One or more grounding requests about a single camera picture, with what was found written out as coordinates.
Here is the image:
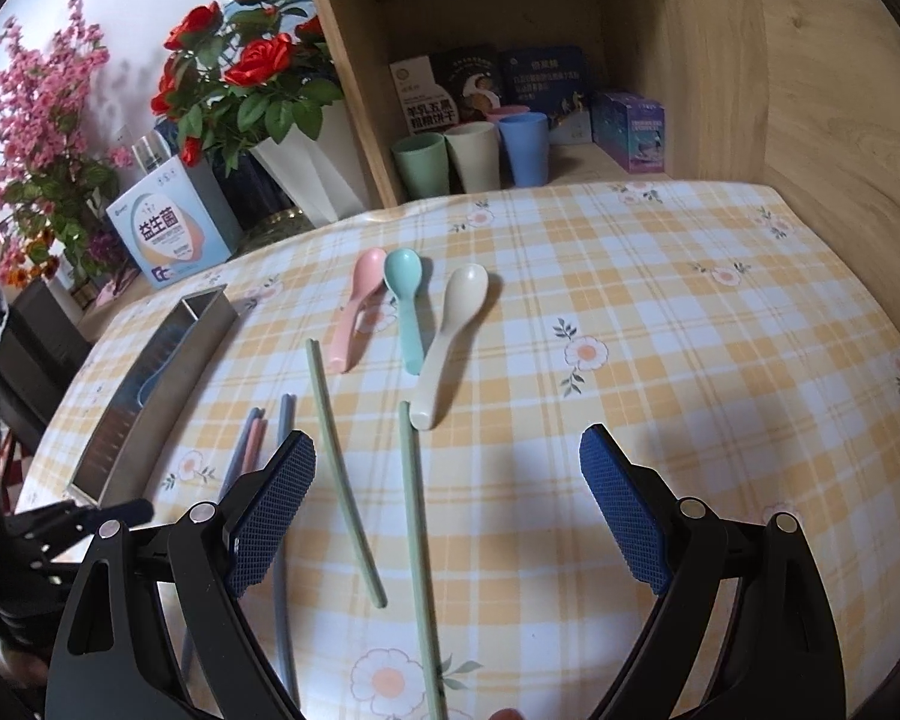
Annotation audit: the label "white vase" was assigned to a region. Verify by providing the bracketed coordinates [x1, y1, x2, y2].
[249, 101, 372, 227]

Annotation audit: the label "green cup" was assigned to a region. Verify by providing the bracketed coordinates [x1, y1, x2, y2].
[391, 133, 447, 200]

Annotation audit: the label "gold metal tray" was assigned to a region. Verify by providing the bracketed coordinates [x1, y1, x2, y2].
[236, 206, 317, 256]

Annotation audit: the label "dark furniture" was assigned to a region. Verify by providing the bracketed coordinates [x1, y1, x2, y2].
[4, 281, 95, 458]

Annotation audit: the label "stainless steel utensil tray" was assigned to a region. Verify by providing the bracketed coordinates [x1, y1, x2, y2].
[70, 283, 239, 507]

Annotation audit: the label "beige spoon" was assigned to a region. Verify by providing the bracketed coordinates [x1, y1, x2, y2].
[409, 263, 490, 432]

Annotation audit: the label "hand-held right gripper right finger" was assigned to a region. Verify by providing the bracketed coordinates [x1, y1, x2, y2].
[579, 424, 848, 720]

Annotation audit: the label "red rose bouquet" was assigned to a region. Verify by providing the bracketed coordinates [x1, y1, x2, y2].
[150, 0, 338, 177]

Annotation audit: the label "green chopstick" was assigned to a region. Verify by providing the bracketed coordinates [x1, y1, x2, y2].
[398, 400, 445, 720]
[304, 339, 388, 608]

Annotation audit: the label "beige cup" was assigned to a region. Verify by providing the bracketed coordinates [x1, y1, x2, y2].
[444, 122, 502, 194]

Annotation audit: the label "pink spoon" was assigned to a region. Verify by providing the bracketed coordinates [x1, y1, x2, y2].
[325, 247, 389, 374]

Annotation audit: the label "pink blossom branches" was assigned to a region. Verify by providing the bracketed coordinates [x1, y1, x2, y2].
[0, 0, 134, 286]

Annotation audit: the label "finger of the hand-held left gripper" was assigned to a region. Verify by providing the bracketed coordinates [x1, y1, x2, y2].
[7, 499, 155, 586]

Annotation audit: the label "white bottle box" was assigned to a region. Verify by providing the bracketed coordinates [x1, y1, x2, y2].
[131, 131, 179, 175]

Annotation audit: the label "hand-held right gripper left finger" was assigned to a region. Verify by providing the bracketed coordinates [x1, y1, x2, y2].
[45, 429, 320, 720]

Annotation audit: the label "black snack box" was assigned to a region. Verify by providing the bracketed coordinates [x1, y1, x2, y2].
[429, 51, 505, 125]

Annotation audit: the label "teal spoon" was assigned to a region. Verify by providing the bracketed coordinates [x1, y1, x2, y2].
[383, 249, 425, 376]

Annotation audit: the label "white snack box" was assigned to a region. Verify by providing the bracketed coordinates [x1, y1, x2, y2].
[390, 56, 457, 140]

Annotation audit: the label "wooden shelf cabinet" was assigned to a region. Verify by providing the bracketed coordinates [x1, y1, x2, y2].
[292, 0, 900, 616]

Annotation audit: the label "blue chopstick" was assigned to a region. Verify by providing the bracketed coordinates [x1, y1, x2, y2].
[180, 407, 263, 672]

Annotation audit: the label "white and blue carton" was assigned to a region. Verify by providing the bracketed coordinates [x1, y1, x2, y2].
[107, 157, 242, 291]

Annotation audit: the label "pink chopstick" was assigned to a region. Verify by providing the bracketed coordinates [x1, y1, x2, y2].
[240, 418, 267, 481]

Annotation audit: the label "dark blue printed box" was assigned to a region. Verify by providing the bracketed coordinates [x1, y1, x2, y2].
[495, 45, 593, 145]

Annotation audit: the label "blue cup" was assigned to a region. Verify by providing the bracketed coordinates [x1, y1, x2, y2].
[499, 112, 550, 185]

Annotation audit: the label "yellow plaid floral tablecloth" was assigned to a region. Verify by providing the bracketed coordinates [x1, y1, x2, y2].
[19, 180, 900, 720]

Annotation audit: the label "green leafy plant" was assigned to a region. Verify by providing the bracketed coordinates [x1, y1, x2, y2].
[15, 157, 125, 282]

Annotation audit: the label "purple printed box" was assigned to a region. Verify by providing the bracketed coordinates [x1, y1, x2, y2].
[591, 88, 670, 175]

